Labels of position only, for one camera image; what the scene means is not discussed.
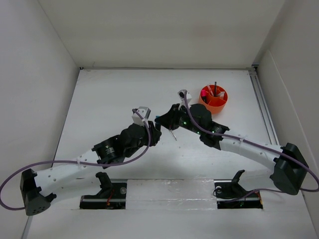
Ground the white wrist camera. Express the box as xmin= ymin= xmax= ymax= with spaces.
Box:
xmin=132 ymin=107 xmax=151 ymax=126
xmin=177 ymin=90 xmax=192 ymax=104

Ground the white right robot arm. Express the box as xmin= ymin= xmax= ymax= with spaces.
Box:
xmin=155 ymin=104 xmax=308 ymax=195

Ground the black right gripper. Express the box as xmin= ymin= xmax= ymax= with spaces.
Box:
xmin=155 ymin=104 xmax=203 ymax=135

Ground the orange round desk organizer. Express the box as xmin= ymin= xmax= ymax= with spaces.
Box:
xmin=198 ymin=85 xmax=228 ymax=115

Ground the pink cap black highlighter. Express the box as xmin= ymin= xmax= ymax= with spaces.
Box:
xmin=200 ymin=90 xmax=207 ymax=104

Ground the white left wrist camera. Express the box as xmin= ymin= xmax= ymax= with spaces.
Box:
xmin=132 ymin=107 xmax=151 ymax=126

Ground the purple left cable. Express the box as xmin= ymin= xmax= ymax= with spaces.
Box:
xmin=0 ymin=108 xmax=152 ymax=210

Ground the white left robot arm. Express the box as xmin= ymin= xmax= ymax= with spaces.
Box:
xmin=20 ymin=121 xmax=161 ymax=216

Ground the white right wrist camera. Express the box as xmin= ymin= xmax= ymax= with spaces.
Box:
xmin=177 ymin=90 xmax=192 ymax=104

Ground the aluminium rail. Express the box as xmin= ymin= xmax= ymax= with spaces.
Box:
xmin=248 ymin=65 xmax=279 ymax=144

